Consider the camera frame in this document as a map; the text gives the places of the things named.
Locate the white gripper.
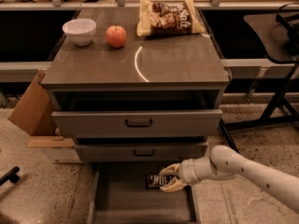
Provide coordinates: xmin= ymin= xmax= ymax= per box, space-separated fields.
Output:
xmin=159 ymin=158 xmax=205 ymax=193

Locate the dark chocolate rxbar wrapper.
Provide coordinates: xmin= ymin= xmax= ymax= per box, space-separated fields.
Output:
xmin=145 ymin=174 xmax=173 ymax=189

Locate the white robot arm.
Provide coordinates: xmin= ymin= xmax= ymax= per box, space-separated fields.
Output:
xmin=160 ymin=145 xmax=299 ymax=213

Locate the grey bottom drawer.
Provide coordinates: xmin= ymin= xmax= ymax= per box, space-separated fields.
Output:
xmin=87 ymin=161 xmax=200 ymax=224

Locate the grey drawer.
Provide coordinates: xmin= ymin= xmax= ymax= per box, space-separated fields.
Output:
xmin=75 ymin=142 xmax=208 ymax=162
xmin=52 ymin=109 xmax=222 ymax=138
xmin=87 ymin=161 xmax=200 ymax=224

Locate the grey middle drawer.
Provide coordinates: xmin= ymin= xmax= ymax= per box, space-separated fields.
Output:
xmin=75 ymin=142 xmax=208 ymax=162

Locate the grey top drawer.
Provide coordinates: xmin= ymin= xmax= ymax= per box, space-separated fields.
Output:
xmin=52 ymin=109 xmax=222 ymax=138

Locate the black folding table stand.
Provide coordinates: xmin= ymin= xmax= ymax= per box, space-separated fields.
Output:
xmin=219 ymin=2 xmax=299 ymax=154

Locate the red apple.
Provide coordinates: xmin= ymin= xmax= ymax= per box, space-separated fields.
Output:
xmin=106 ymin=25 xmax=127 ymax=49

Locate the brown cardboard box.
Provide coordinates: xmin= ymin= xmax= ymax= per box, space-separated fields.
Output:
xmin=8 ymin=70 xmax=75 ymax=148

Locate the yellow brown snack bag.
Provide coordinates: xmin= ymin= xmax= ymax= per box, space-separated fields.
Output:
xmin=136 ymin=0 xmax=206 ymax=36

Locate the black chair caster leg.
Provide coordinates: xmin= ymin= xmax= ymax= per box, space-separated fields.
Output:
xmin=0 ymin=166 xmax=20 ymax=186

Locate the white ceramic bowl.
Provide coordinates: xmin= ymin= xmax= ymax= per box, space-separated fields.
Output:
xmin=63 ymin=19 xmax=96 ymax=46

